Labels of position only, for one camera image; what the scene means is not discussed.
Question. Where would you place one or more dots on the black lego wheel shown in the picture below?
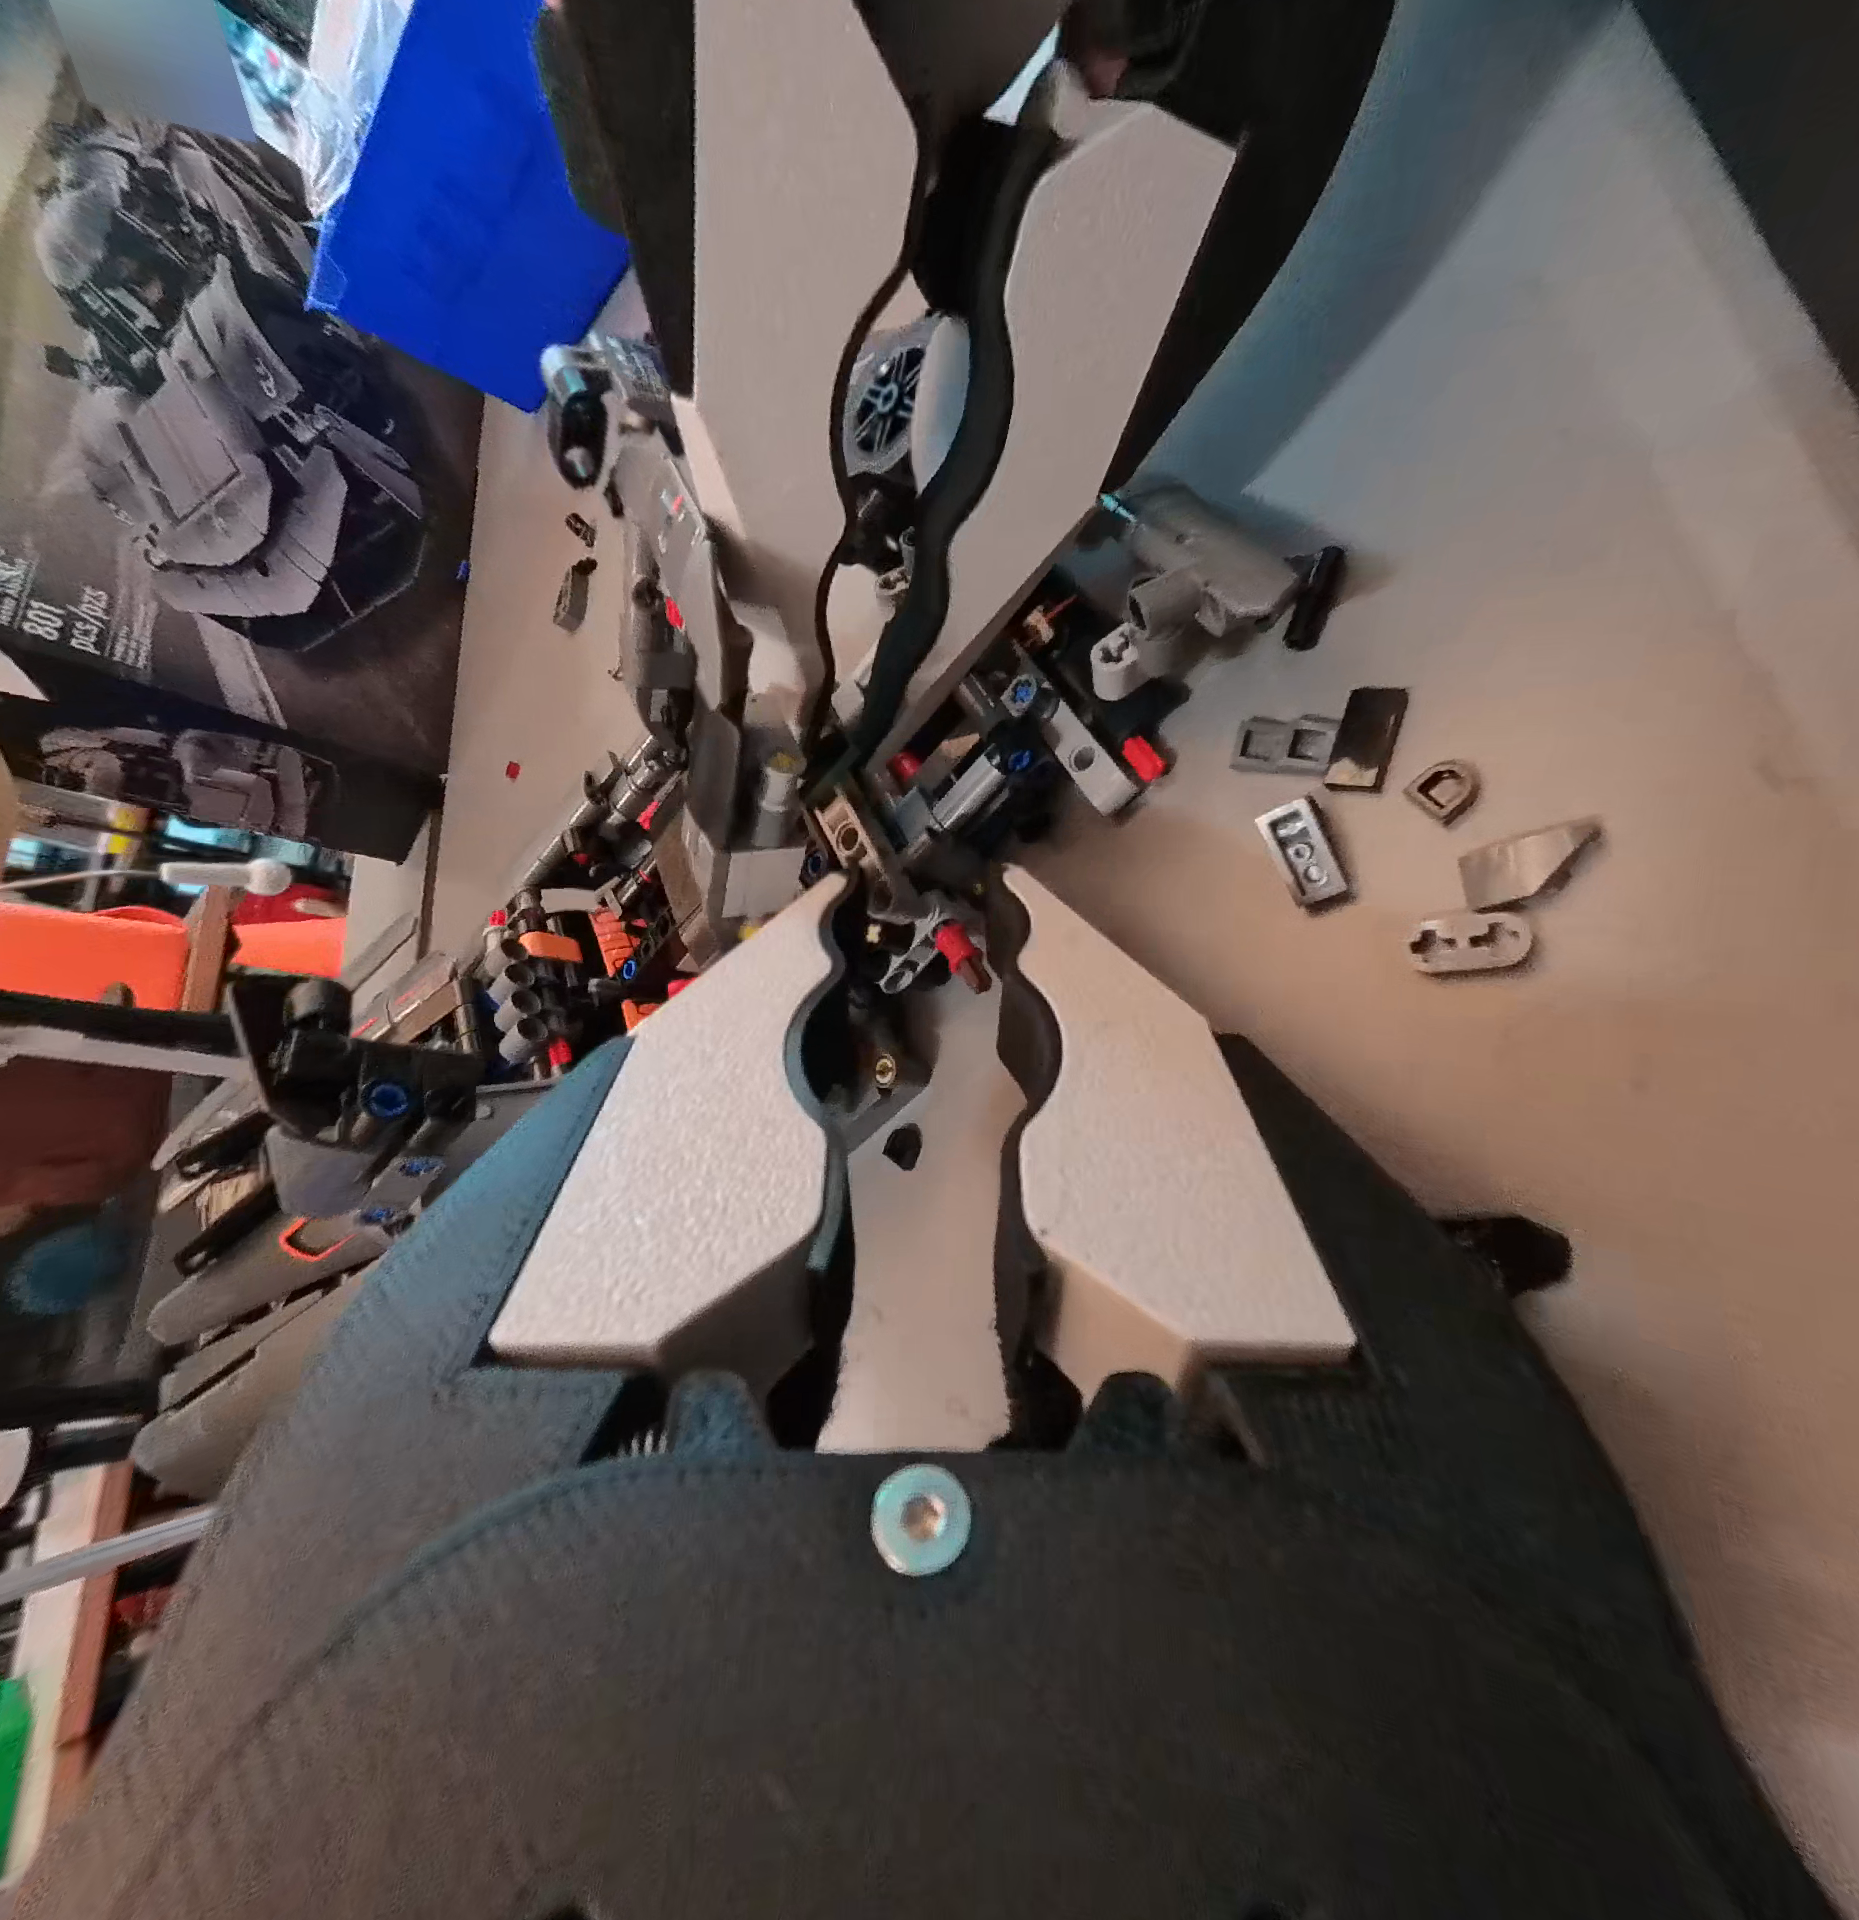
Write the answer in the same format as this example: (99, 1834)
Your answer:
(900, 398)

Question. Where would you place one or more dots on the small black lego piece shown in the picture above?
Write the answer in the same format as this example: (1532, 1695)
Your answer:
(1442, 791)

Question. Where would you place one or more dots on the grey lego car model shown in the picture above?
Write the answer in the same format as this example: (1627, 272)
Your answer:
(726, 898)

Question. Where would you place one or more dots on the black lego pin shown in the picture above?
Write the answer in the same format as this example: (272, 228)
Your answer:
(1314, 597)

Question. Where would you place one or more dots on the bright blue object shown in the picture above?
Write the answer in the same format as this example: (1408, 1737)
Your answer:
(461, 227)

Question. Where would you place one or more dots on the orange box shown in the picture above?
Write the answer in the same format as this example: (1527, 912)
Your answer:
(120, 960)

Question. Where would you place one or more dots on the black lego slope piece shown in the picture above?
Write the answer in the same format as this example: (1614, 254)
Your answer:
(1523, 1253)

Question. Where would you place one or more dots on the black cardboard box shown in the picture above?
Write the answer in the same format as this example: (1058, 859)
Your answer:
(225, 496)

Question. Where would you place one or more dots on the grey lego slope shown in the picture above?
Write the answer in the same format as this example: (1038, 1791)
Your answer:
(1529, 865)

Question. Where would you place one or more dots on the grey lego connector assembly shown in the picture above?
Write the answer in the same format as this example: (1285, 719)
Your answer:
(1289, 744)

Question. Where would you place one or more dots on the grey studded lego plate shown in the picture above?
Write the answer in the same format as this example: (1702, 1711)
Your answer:
(1303, 853)

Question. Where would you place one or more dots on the black rounded lego piece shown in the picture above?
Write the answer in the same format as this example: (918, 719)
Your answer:
(902, 1148)

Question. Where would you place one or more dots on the black lego tile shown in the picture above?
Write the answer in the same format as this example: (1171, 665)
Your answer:
(1367, 737)

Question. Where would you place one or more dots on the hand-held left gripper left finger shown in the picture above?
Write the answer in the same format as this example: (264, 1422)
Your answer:
(673, 1202)

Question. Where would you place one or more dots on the grey lego cross-hole piece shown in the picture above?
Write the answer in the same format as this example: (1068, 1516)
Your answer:
(1470, 942)

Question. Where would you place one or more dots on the clear plastic bag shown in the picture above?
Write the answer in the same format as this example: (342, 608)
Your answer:
(343, 92)

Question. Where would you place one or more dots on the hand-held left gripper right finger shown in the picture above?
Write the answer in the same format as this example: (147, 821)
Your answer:
(1171, 1202)

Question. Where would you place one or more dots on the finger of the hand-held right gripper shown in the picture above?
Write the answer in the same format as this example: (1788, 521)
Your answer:
(1107, 300)
(777, 180)

